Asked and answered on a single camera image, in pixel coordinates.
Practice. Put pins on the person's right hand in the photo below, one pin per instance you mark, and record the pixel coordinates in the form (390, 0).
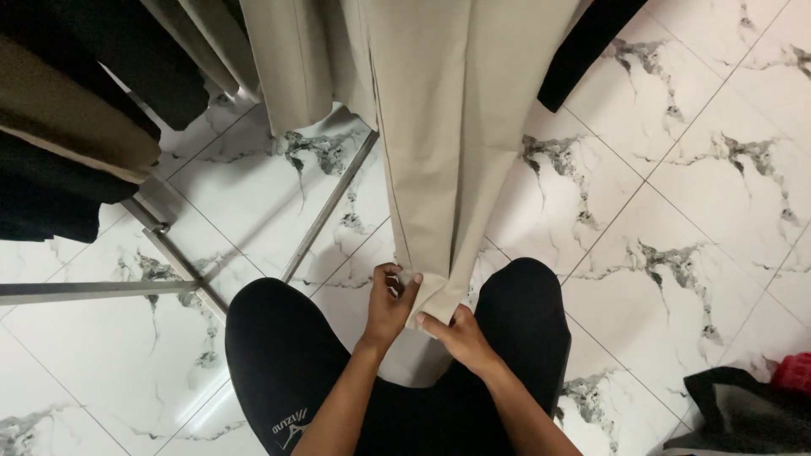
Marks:
(467, 345)

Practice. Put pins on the person's left hand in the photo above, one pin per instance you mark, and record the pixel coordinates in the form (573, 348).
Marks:
(383, 313)

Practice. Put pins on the beige trousers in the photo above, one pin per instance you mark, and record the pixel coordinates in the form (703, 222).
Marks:
(443, 158)

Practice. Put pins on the person's black trousers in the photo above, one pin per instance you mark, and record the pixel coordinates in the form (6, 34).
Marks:
(279, 361)

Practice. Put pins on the light beige hanging garment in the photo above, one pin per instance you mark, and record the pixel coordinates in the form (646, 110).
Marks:
(298, 57)

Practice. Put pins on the dark grey bag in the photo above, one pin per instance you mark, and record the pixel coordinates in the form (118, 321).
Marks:
(741, 411)

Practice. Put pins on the black hanging garment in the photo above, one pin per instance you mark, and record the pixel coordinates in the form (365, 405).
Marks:
(583, 50)
(139, 57)
(44, 196)

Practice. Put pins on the red knitted item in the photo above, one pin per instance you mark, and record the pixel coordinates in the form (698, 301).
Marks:
(793, 373)

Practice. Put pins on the grey beige hanging garment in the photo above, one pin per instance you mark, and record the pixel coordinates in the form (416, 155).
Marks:
(203, 38)

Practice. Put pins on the tan brown hanging garment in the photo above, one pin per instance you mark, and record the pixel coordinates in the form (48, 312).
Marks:
(69, 120)

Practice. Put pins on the metal clothes rack frame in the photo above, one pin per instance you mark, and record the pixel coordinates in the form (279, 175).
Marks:
(177, 266)

